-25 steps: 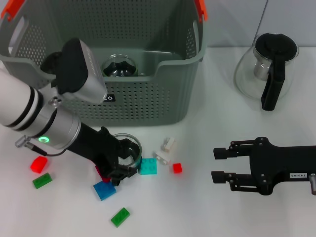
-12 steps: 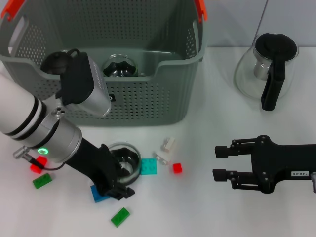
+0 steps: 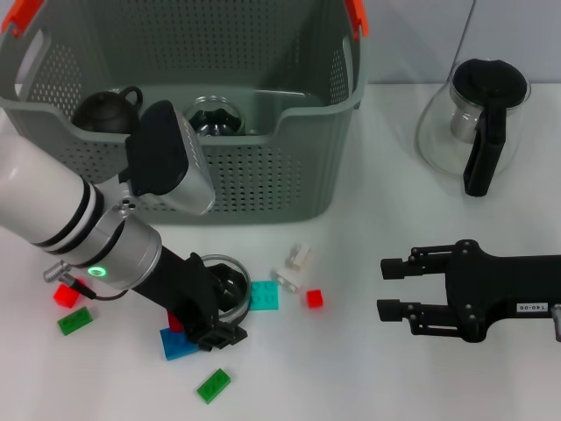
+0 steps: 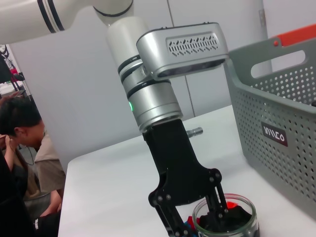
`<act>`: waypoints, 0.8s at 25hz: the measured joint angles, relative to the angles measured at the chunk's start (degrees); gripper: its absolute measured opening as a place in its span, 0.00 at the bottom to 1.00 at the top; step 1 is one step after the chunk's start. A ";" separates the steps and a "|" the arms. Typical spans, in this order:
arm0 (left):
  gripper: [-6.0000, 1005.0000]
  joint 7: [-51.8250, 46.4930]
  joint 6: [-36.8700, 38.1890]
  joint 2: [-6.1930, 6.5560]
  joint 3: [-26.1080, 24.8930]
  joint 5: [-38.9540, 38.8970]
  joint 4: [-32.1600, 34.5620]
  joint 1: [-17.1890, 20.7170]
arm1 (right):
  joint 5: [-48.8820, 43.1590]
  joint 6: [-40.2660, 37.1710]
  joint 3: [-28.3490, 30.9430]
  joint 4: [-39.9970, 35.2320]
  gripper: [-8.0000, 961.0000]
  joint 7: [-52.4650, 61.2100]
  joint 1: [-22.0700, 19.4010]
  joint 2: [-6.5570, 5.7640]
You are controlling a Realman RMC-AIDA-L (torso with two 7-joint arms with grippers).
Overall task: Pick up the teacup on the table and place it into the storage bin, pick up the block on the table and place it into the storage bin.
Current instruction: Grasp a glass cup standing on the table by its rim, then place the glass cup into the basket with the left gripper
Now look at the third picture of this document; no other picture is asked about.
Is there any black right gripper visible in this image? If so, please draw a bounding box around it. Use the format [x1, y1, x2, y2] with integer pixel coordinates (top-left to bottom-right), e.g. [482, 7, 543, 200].
[376, 239, 561, 344]

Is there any bright red sloped brick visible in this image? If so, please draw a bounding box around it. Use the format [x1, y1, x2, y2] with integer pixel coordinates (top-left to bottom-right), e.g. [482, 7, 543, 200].
[53, 282, 82, 308]

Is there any teal square plate brick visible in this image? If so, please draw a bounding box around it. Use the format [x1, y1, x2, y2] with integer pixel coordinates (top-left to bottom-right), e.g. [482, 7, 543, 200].
[249, 280, 281, 311]

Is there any thin grey cable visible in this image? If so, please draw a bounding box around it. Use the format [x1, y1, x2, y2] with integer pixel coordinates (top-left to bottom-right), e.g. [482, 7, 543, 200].
[450, 0, 479, 78]

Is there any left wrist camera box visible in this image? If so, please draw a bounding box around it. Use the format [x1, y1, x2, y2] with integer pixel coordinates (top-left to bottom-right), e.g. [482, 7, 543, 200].
[117, 99, 217, 216]

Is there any glass pitcher black lid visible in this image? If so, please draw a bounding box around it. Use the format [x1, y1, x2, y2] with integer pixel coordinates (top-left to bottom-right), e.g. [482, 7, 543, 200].
[415, 57, 532, 198]

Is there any blue square plate brick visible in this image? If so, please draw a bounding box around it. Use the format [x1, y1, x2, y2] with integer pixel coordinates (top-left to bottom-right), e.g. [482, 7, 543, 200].
[160, 326, 201, 361]

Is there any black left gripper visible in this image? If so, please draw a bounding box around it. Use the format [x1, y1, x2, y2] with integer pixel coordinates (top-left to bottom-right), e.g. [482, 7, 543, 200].
[131, 246, 249, 353]

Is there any white toy brick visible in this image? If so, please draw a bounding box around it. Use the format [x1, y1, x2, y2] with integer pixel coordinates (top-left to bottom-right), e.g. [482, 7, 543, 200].
[274, 267, 304, 294]
[287, 243, 313, 269]

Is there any grey perforated storage bin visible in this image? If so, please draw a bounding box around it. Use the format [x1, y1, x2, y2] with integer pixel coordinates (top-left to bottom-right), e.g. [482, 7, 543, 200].
[0, 0, 369, 227]

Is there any dark brown clay teapot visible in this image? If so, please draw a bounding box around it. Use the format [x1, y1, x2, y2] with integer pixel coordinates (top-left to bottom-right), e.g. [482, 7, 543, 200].
[71, 85, 145, 133]

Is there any green rectangular brick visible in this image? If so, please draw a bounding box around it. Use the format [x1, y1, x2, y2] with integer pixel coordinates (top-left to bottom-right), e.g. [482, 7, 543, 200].
[57, 306, 96, 338]
[196, 368, 232, 403]

